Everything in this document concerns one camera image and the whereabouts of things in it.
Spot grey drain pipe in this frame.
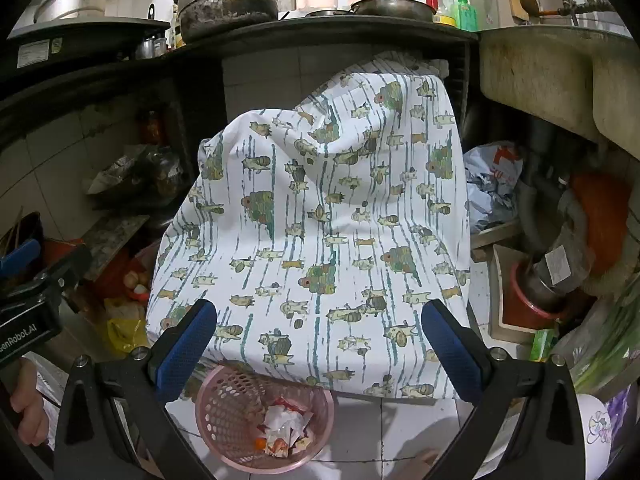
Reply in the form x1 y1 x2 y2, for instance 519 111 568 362
515 180 596 306

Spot red plastic basin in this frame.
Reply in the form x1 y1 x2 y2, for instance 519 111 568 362
97 245 161 306

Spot metal wok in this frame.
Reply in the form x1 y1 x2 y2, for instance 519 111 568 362
350 0 436 23

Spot cat print cloth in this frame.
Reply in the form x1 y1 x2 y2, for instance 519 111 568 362
145 55 473 401

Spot red bowl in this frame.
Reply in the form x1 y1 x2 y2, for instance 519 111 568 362
500 255 566 331

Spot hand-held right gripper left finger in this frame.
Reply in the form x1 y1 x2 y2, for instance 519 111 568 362
52 299 218 480

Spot white blue plastic bag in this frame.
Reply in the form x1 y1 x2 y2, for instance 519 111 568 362
464 142 526 233

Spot green carton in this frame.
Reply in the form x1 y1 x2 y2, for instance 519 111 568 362
530 329 560 363

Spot pile of eggs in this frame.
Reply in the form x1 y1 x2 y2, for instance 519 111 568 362
122 270 151 293

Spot large metal steamer pot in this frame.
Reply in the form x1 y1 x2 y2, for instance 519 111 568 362
173 0 281 43

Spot orange plastic basin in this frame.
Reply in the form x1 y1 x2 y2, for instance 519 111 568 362
570 172 631 281

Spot cooking oil bottle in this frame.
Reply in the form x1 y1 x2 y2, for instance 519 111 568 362
426 0 457 26

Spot grey stone slab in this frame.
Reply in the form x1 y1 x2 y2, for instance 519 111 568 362
82 215 151 281

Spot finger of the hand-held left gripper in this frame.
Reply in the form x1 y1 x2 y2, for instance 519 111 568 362
0 239 93 307

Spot stainless steel sink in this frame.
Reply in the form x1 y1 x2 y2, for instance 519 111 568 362
477 27 640 146

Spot green onions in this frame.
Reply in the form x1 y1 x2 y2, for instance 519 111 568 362
570 285 640 396

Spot red plastic stool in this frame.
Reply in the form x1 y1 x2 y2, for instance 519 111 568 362
42 240 86 266

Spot green detergent bottle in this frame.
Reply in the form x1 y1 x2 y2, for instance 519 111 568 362
456 0 478 32

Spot grey crumpled bag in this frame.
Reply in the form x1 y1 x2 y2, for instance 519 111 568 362
87 152 151 196

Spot person's left hand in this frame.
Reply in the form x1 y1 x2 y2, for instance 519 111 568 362
10 360 51 443

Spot pink plastic basket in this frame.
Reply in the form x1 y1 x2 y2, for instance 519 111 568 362
195 364 335 473

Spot white tissue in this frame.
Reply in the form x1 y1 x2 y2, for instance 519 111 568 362
262 405 313 441

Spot white flowered cup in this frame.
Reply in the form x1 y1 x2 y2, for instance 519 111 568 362
575 392 613 461

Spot red bottle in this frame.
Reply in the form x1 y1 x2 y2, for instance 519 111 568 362
140 110 166 146

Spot yellow plastic bag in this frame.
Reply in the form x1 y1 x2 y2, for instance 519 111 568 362
105 300 151 353

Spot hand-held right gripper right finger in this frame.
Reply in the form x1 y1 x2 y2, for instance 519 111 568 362
421 300 586 480

